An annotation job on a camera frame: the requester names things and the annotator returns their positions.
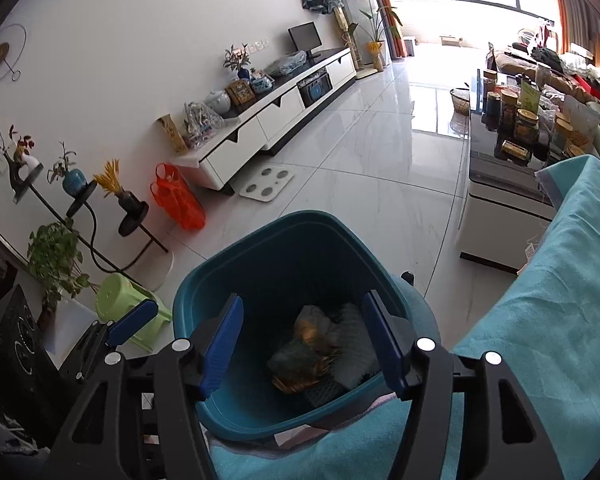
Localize beige patterned box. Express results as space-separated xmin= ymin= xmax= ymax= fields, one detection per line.
xmin=159 ymin=114 xmax=188 ymax=155

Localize green plastic stool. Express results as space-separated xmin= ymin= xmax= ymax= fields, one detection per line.
xmin=96 ymin=272 xmax=173 ymax=352

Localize black monitor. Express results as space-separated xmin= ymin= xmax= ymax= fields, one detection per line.
xmin=287 ymin=22 xmax=323 ymax=59

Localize teal grey tablecloth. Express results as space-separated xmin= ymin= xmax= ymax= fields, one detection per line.
xmin=210 ymin=155 xmax=600 ymax=480

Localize black tiered plant stand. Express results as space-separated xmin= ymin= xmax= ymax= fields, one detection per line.
xmin=2 ymin=160 xmax=171 ymax=271

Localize white bathroom scale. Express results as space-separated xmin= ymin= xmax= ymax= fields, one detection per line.
xmin=239 ymin=166 xmax=296 ymax=204

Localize round wire wall clock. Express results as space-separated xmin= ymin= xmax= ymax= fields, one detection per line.
xmin=0 ymin=24 xmax=28 ymax=88

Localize gold decorative stand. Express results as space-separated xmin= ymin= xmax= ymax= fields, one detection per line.
xmin=334 ymin=7 xmax=361 ymax=68

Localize small plant in teal pot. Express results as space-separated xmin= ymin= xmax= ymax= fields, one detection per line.
xmin=47 ymin=142 xmax=88 ymax=196

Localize tall plant in yellow pot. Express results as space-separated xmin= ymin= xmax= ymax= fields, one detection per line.
xmin=345 ymin=0 xmax=403 ymax=73

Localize chaise with clothes pile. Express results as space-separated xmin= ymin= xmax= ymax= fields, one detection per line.
xmin=495 ymin=25 xmax=600 ymax=121

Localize white black television cabinet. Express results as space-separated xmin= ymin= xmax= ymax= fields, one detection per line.
xmin=170 ymin=47 xmax=358 ymax=196

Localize blue white bowl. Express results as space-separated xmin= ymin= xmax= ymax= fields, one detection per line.
xmin=250 ymin=71 xmax=276 ymax=95

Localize orange plastic bag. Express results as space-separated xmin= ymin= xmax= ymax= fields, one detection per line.
xmin=150 ymin=162 xmax=207 ymax=231

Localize wooden picture frame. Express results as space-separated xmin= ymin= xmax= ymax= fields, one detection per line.
xmin=225 ymin=80 xmax=257 ymax=107

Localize white blue ceramic jar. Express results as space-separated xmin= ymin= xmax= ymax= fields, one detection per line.
xmin=203 ymin=89 xmax=232 ymax=116

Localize clear plastic bag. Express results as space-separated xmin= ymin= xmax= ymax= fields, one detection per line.
xmin=265 ymin=51 xmax=308 ymax=78

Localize yellow wheat in black vase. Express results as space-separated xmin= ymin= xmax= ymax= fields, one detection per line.
xmin=94 ymin=159 xmax=141 ymax=211

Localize plant in blue vase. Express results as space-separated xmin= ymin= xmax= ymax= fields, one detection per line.
xmin=223 ymin=44 xmax=253 ymax=81

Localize glass coffee table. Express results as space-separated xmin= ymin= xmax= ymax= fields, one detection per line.
xmin=459 ymin=67 xmax=581 ymax=276

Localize orange grey curtain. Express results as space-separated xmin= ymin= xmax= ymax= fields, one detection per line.
xmin=365 ymin=0 xmax=408 ymax=58
xmin=545 ymin=0 xmax=600 ymax=76

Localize wicker basket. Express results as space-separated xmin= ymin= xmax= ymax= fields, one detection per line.
xmin=450 ymin=87 xmax=476 ymax=113

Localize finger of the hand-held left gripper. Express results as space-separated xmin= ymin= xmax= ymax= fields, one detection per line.
xmin=60 ymin=299 xmax=159 ymax=383

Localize plastic bag with items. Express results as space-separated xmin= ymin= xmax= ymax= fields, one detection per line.
xmin=182 ymin=102 xmax=226 ymax=150

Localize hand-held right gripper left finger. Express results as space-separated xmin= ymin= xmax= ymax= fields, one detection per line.
xmin=45 ymin=294 xmax=245 ymax=480

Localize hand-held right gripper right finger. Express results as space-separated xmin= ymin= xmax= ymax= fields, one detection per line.
xmin=361 ymin=290 xmax=563 ymax=480

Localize teal plastic trash bin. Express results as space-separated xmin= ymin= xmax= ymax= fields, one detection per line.
xmin=172 ymin=210 xmax=423 ymax=443

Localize black speaker box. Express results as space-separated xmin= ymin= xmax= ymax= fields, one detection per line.
xmin=0 ymin=285 xmax=61 ymax=461

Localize red flowers in white vase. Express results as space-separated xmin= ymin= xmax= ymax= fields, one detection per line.
xmin=0 ymin=117 xmax=43 ymax=181

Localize green leafy potted plant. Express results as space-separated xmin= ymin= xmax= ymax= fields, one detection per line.
xmin=27 ymin=220 xmax=98 ymax=331

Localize large white foam fruit net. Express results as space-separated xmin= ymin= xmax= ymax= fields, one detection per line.
xmin=330 ymin=302 xmax=381 ymax=391

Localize group of jars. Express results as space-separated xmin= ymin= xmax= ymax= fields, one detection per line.
xmin=480 ymin=67 xmax=591 ymax=161

